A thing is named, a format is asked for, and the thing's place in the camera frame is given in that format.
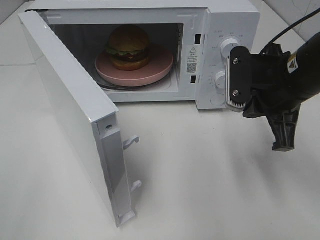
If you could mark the white warning label sticker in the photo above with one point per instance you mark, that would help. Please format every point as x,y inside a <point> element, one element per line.
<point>192,58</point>

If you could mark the pink plate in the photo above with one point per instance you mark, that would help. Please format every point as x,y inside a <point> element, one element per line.
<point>135,73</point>

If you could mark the burger with lettuce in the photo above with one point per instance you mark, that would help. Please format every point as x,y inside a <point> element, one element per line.
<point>128,48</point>

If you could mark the round white door button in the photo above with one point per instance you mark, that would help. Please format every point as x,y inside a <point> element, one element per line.
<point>218,99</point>

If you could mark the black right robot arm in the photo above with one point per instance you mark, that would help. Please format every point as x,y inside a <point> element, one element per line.
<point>304,70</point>

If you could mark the white microwave oven body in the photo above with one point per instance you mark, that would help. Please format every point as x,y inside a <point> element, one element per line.
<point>84,27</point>

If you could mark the glass turntable tray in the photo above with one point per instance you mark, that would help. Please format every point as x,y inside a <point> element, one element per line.
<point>161,85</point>

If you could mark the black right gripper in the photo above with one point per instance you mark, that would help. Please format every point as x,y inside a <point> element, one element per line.
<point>256,84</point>

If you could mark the white microwave door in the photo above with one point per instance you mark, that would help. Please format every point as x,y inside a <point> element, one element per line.
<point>86,114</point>

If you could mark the white dial knob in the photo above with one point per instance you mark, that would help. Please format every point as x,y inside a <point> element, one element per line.
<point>220,79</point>
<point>227,44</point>

